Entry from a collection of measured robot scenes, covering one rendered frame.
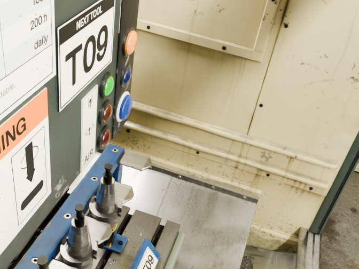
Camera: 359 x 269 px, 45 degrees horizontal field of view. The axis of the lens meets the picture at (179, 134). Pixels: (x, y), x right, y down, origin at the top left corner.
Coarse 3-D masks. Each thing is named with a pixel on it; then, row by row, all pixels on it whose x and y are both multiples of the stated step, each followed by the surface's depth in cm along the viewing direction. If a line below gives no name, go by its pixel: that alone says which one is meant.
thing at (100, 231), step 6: (90, 222) 81; (96, 222) 81; (102, 222) 81; (90, 228) 79; (96, 228) 80; (102, 228) 80; (108, 228) 80; (90, 234) 78; (96, 234) 79; (102, 234) 79; (108, 234) 79; (96, 240) 78; (102, 240) 78
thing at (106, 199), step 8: (104, 184) 78; (112, 184) 79; (104, 192) 79; (112, 192) 80; (96, 200) 81; (104, 200) 80; (112, 200) 81; (96, 208) 82; (104, 208) 81; (112, 208) 82
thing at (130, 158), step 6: (126, 150) 99; (126, 156) 97; (132, 156) 97; (138, 156) 98; (144, 156) 98; (120, 162) 95; (126, 162) 96; (132, 162) 96; (138, 162) 96; (144, 162) 96; (150, 162) 97; (138, 168) 95; (144, 168) 95
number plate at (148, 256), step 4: (148, 248) 110; (144, 252) 109; (148, 252) 109; (152, 252) 111; (144, 256) 108; (148, 256) 109; (152, 256) 110; (144, 260) 107; (148, 260) 108; (152, 260) 110; (156, 260) 111; (140, 264) 106; (144, 264) 107; (148, 264) 108; (152, 264) 109; (156, 264) 111; (140, 268) 105; (144, 268) 106; (148, 268) 108; (152, 268) 109
